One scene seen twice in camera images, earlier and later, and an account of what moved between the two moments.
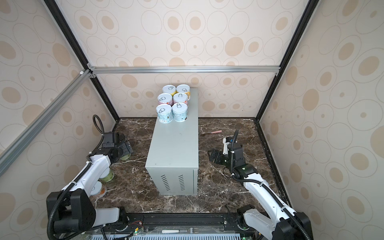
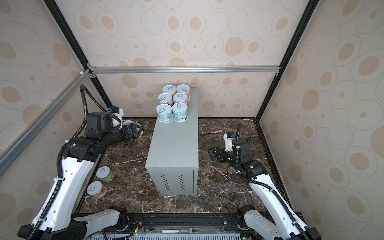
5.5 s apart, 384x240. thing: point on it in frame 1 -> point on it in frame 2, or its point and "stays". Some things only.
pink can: (180, 97) stays
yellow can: (184, 88) stays
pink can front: (165, 98) stays
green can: (125, 157) -> (128, 122)
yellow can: (169, 89) stays
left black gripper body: (123, 149) -> (116, 134)
